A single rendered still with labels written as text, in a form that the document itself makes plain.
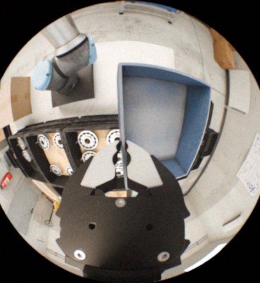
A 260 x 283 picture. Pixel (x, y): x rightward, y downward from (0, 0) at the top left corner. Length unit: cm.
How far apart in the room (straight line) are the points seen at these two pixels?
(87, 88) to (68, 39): 30
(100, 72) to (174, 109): 45
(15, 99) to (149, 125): 78
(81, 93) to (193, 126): 49
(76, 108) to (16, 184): 333
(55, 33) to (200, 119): 38
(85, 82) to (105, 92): 13
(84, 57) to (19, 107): 58
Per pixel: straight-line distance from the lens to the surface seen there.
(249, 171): 287
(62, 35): 31
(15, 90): 79
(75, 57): 33
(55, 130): 41
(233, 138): 287
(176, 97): 20
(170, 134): 22
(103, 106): 54
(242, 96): 275
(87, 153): 48
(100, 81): 55
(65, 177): 73
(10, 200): 355
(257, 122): 274
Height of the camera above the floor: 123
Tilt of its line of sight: 60 degrees down
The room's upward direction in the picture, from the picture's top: 165 degrees clockwise
